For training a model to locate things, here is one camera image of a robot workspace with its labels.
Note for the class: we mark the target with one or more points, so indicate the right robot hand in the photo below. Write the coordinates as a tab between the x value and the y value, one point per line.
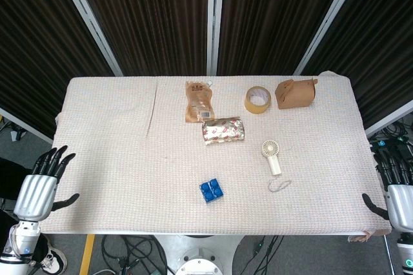
398	204

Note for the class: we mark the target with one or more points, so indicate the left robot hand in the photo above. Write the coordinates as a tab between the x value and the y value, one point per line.
35	191

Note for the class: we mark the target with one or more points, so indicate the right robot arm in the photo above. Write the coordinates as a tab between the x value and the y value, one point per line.
405	248

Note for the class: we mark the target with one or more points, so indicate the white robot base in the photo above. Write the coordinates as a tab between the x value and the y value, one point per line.
197	255

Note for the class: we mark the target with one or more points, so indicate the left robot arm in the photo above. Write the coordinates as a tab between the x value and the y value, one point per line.
18	245

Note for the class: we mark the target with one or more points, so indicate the black device with blue light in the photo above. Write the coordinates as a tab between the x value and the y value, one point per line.
394	144

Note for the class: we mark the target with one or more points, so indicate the white handheld fan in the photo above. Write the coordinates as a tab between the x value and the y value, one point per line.
271	155

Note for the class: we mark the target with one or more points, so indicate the yellow floor tape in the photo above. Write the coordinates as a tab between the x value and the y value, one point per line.
86	254

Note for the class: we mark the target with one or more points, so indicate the white waffle weave tablecloth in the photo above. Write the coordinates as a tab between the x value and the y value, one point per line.
129	171

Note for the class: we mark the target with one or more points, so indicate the brown kraft paper box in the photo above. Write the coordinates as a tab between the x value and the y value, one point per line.
295	93

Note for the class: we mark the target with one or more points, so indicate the yellow packing tape roll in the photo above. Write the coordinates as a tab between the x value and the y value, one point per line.
257	99

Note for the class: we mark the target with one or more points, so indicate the blue toy building block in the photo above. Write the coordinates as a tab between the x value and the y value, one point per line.
211	191

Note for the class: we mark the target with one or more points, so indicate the brown spout pouch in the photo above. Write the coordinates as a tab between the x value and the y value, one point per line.
198	102

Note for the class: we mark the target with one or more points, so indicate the gold foil snack package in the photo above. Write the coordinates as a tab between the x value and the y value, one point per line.
223	131

